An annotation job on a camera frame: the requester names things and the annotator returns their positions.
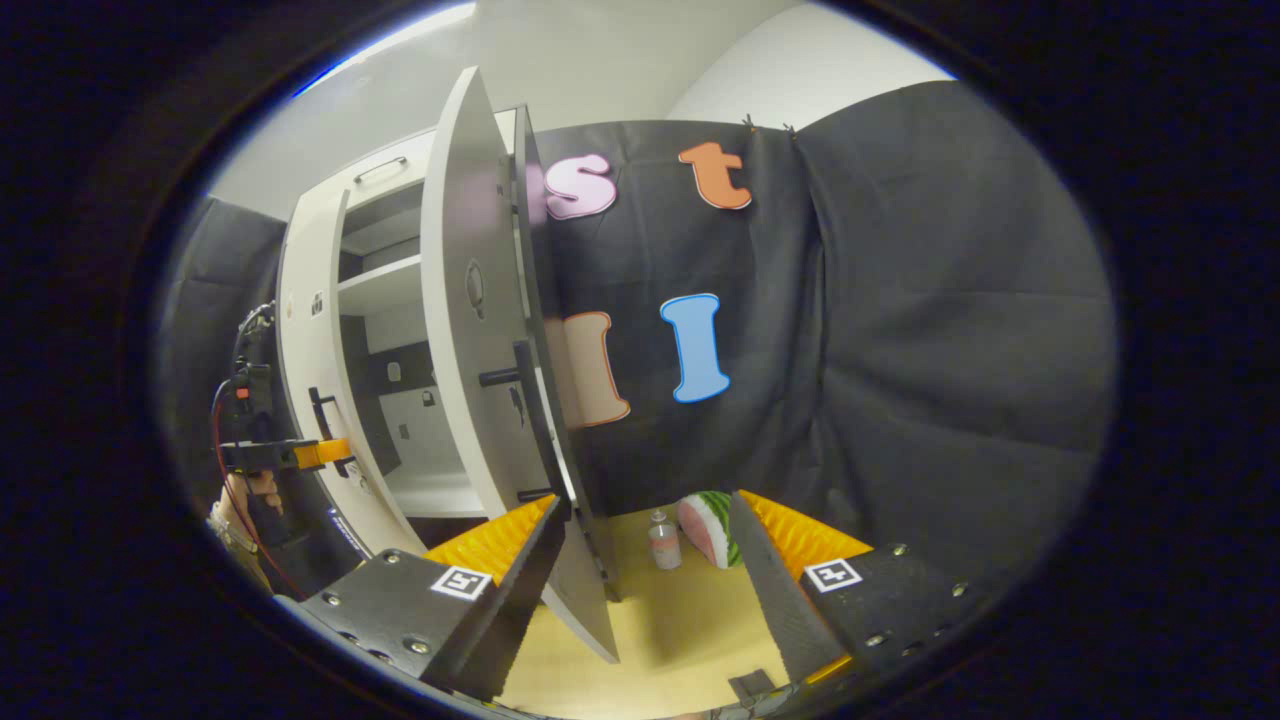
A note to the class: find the small clear bottle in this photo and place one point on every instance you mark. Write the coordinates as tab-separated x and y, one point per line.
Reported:
664	545

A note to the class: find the watermelon slice toy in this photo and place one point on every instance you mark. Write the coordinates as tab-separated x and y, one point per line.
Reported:
710	525

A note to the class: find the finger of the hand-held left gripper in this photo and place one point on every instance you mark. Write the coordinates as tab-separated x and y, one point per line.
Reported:
260	456

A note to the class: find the white cabinet inner shelf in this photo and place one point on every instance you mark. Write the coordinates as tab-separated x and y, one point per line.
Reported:
385	285

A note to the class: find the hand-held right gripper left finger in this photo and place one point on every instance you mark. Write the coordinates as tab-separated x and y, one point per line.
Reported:
520	590

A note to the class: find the white double-door shoe cabinet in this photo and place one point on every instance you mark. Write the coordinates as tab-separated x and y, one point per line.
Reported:
395	325

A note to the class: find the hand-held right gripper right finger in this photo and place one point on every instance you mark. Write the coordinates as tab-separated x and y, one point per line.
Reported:
775	590

